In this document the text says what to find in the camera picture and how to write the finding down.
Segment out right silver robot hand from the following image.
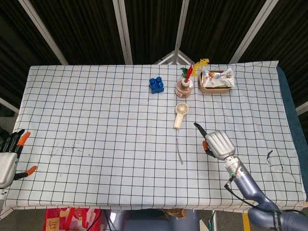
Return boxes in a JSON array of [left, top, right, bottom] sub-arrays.
[[193, 122, 236, 161]]

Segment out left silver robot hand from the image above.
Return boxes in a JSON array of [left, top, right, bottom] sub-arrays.
[[0, 129, 38, 189]]

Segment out cream handheld fan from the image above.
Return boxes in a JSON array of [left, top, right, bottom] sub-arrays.
[[173, 102, 189, 129]]

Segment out brown cardboard tray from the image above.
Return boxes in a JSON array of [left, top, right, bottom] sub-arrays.
[[197, 70, 235, 94]]

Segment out white snack packet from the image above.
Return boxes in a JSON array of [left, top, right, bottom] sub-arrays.
[[201, 67, 235, 88]]

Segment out brown jar with feathers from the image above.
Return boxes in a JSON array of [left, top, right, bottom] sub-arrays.
[[175, 58, 209, 99]]

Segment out white checkered tablecloth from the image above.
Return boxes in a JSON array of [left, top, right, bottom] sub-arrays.
[[0, 60, 307, 219]]

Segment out blue toy building block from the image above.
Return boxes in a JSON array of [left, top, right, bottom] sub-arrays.
[[149, 76, 165, 94]]

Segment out red patterned bag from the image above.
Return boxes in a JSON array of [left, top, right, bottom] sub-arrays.
[[45, 207, 102, 231]]

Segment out grey wrist strap cord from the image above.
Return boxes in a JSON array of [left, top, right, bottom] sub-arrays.
[[176, 128, 184, 166]]

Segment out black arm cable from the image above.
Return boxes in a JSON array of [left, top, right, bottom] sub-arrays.
[[224, 161, 308, 216]]

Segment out white folding screen frame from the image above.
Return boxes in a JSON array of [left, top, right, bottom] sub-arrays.
[[0, 0, 308, 116]]

